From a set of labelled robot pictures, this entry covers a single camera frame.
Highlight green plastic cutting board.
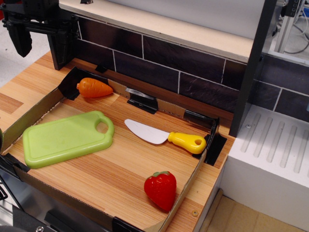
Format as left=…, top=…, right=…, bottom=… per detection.
left=22, top=111, right=114, bottom=169

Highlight orange toy carrot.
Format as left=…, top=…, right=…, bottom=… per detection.
left=76, top=77, right=113, bottom=98

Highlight white dish drainer sink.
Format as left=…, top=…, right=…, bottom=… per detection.
left=220, top=106, right=309, bottom=231

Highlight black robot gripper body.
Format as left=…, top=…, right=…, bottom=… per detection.
left=0, top=0, right=75, bottom=33

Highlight cardboard fence with black tape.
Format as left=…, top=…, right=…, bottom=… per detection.
left=0, top=61, right=233, bottom=232

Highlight brass screw in counter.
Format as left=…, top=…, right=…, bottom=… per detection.
left=192, top=210, right=198, bottom=217

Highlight yellow handled toy knife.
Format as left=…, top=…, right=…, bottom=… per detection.
left=124, top=119, right=207, bottom=154

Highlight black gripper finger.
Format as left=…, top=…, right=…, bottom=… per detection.
left=6, top=21, right=32, bottom=58
left=47, top=30, right=72, bottom=70

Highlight red toy strawberry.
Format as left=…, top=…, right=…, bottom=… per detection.
left=144, top=171, right=177, bottom=212

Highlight aluminium frame with cables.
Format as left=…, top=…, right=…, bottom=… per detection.
left=270, top=0, right=309, bottom=59

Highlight dark grey vertical post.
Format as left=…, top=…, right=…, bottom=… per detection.
left=229, top=0, right=277, bottom=137

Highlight light wooden shelf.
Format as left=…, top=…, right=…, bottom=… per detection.
left=59, top=0, right=253, bottom=63

